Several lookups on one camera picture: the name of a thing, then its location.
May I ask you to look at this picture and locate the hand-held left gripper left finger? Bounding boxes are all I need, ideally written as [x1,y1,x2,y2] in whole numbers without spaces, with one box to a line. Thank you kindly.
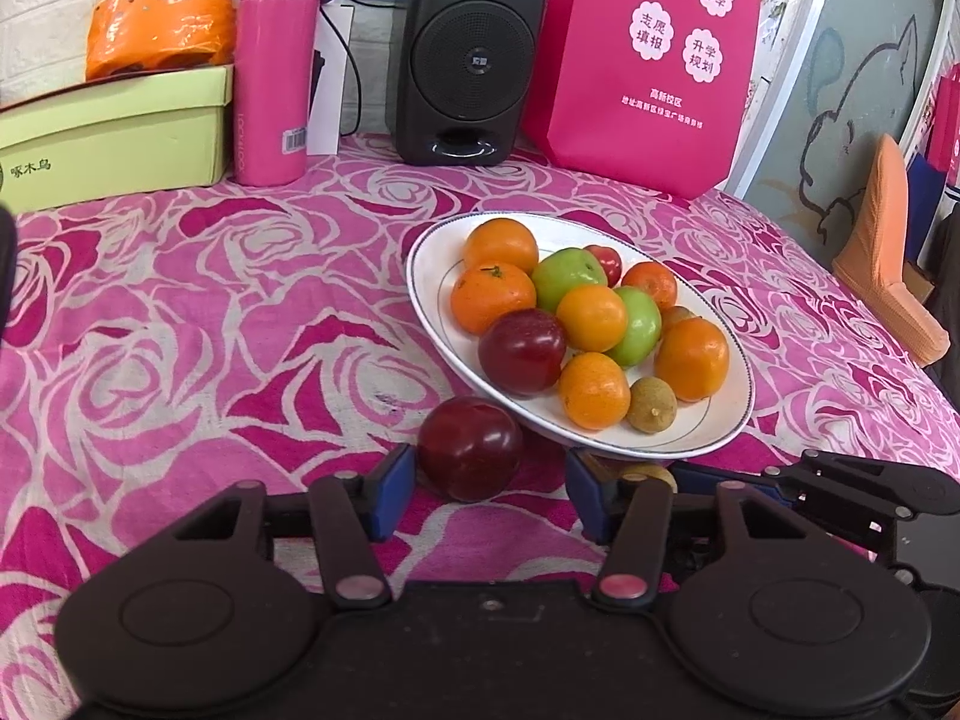
[169,444,417,610]

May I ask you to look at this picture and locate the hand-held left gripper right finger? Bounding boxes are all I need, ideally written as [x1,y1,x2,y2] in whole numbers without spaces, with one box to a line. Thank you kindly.
[566,450,815,610]

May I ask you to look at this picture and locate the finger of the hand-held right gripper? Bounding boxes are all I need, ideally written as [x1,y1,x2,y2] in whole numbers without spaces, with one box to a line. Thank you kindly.
[757,493,890,563]
[671,450,960,522]

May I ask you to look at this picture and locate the white plate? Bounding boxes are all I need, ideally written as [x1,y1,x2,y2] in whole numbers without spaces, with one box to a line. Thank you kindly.
[406,212,755,460]

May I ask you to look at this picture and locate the dark red apple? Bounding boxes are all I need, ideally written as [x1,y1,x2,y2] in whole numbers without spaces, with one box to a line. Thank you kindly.
[478,307,567,398]
[417,397,524,503]

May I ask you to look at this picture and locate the small green apple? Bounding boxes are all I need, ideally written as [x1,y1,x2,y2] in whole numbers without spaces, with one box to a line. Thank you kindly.
[604,286,663,368]

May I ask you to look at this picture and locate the yellowish orange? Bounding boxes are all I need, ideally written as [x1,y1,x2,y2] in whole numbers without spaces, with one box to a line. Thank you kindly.
[556,283,629,353]

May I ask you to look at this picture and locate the small orange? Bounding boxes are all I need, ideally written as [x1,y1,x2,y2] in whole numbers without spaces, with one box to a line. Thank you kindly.
[621,261,678,311]

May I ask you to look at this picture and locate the orange with green stem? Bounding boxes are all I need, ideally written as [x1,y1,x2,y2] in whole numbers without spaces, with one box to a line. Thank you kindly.
[450,262,537,336]

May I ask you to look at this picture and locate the large green apple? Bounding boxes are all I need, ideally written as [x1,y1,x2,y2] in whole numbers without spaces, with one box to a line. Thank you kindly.
[531,247,607,314]

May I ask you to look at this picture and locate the small red apple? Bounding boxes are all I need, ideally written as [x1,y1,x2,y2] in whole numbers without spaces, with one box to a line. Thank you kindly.
[583,244,623,288]

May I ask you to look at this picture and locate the large orange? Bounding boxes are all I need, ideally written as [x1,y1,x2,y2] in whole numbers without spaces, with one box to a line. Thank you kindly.
[463,217,539,276]

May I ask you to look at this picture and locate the pink rose tablecloth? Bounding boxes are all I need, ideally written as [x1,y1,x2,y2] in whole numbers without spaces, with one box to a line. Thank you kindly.
[0,131,960,691]

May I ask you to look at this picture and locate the blue board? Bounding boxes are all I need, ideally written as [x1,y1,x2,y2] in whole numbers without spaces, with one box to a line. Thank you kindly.
[904,154,947,263]

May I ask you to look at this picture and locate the pink tote bag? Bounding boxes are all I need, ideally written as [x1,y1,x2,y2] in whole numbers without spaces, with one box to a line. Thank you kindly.
[521,0,766,200]

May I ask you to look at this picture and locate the white box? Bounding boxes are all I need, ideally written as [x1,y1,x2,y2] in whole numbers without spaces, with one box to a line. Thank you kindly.
[307,4,357,156]

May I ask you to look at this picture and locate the grey door with cat drawing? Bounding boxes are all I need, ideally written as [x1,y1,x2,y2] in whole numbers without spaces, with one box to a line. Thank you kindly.
[731,0,953,256]

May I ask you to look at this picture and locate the pink bags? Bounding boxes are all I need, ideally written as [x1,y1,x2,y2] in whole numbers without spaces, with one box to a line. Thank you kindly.
[926,64,960,181]

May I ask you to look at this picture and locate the black speaker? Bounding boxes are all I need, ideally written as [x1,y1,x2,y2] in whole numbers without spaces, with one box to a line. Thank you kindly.
[395,0,550,167]

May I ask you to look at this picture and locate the pink thermos bottle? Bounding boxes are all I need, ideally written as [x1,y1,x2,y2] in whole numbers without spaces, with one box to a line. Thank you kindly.
[232,0,325,187]

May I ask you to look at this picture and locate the green shoe box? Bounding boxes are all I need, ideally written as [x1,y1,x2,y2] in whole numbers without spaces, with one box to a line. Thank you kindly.
[0,64,236,212]

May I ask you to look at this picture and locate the dark object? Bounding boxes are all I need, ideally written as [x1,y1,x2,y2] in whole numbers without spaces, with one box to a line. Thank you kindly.
[0,206,17,346]

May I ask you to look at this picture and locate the orange paper cup pack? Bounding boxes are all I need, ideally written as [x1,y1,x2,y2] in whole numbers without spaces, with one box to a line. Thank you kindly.
[85,0,241,83]

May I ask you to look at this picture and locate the thin black speaker cable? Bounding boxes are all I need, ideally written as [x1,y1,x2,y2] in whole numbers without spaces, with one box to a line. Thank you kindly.
[324,0,362,140]

